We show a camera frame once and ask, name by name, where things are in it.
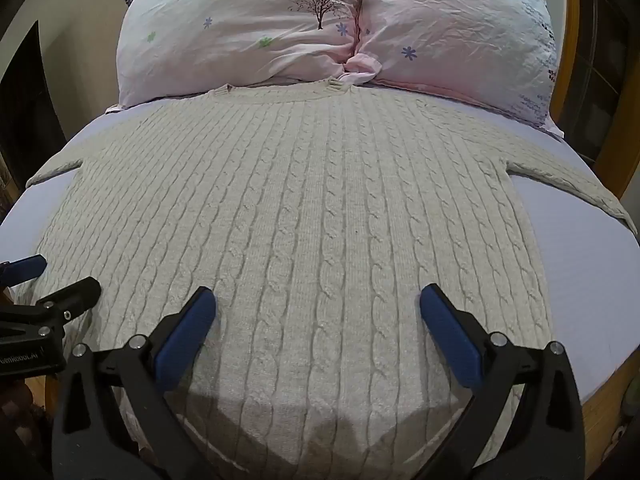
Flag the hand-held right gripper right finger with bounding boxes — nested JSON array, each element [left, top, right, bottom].
[[419, 283, 586, 480]]

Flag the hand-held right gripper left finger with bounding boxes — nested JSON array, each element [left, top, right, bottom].
[[51, 286, 217, 480]]

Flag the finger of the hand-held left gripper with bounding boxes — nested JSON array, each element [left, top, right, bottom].
[[0, 255, 48, 283], [31, 276, 102, 328]]

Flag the cream cable-knit sweater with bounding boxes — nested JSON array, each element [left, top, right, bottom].
[[25, 76, 638, 466]]

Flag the lavender bed sheet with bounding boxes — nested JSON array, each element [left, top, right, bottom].
[[0, 91, 640, 408]]

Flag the pink floral pillow with tree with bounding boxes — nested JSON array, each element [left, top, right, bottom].
[[116, 0, 368, 108]]

